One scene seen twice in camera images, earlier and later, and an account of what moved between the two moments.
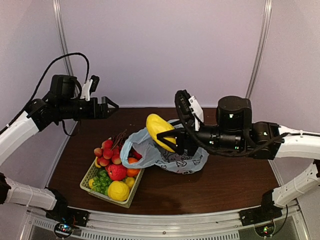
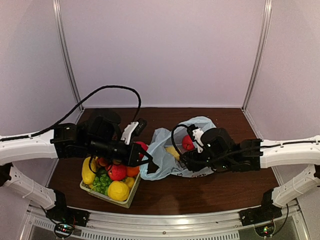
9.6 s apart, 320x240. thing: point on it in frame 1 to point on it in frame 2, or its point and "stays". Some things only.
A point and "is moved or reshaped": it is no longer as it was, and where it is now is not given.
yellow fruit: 155,125 to 88,175
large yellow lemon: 118,191 stays
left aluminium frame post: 58,14 stays
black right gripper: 182,137 to 192,164
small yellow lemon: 130,181 stays
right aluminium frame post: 261,47 stays
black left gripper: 102,113 to 137,148
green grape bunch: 101,182 stays
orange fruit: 132,172 stays
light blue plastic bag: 138,144 is moved or reshaped
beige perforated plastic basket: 92,171 stays
